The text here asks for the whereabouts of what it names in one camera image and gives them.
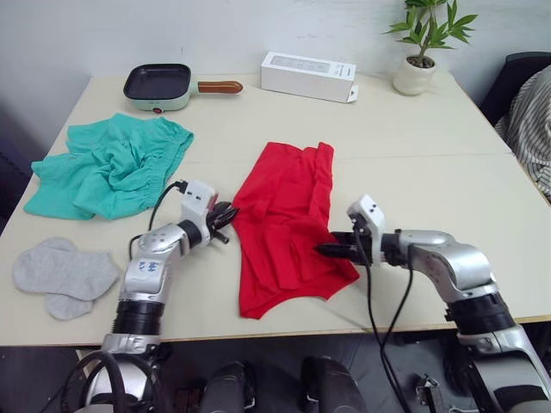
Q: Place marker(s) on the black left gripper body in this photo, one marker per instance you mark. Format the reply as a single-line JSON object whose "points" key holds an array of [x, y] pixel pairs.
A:
{"points": [[214, 223]]}

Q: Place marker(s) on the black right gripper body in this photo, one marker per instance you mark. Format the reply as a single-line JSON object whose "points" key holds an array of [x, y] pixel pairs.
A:
{"points": [[360, 247]]}

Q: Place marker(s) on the red t-shirt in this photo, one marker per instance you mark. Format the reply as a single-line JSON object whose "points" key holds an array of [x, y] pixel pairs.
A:
{"points": [[284, 215]]}

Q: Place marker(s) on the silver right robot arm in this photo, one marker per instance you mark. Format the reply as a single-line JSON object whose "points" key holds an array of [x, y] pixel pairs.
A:
{"points": [[465, 266]]}

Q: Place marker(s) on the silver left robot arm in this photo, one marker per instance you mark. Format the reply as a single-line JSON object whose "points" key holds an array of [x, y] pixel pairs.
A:
{"points": [[144, 266]]}

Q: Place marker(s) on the teal green shorts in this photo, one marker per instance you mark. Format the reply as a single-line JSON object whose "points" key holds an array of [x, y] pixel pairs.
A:
{"points": [[112, 172]]}

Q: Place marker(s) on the dark rounded shape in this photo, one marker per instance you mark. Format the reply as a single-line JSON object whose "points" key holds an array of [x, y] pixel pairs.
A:
{"points": [[331, 385], [228, 387]]}

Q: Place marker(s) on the mint green electric frying pan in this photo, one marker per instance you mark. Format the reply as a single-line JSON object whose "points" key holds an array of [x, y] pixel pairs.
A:
{"points": [[157, 86]]}

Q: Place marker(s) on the long white cardboard box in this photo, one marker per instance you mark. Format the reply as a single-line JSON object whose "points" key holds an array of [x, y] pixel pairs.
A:
{"points": [[307, 75]]}

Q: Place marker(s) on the grey ankle sock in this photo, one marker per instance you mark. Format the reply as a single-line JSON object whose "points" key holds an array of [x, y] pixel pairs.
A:
{"points": [[64, 307], [64, 271]]}

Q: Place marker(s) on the green plant in white pot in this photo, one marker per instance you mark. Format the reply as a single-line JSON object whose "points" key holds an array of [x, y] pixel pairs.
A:
{"points": [[413, 73]]}

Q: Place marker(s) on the black chair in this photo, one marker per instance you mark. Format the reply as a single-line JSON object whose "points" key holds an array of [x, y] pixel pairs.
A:
{"points": [[499, 94]]}

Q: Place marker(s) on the grey striped cloth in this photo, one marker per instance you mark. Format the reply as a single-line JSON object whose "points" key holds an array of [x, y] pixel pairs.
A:
{"points": [[531, 125]]}

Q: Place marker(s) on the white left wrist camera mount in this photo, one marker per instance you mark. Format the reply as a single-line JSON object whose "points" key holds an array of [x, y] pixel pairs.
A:
{"points": [[194, 202]]}

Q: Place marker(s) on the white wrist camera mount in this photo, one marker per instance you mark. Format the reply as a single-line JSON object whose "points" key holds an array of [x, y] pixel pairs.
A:
{"points": [[373, 215], [194, 202]]}

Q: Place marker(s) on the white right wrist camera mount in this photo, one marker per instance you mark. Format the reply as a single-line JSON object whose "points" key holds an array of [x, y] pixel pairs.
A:
{"points": [[373, 215]]}

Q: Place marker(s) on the small metal bracket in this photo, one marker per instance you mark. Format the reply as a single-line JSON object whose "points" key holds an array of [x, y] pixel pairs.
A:
{"points": [[427, 389]]}

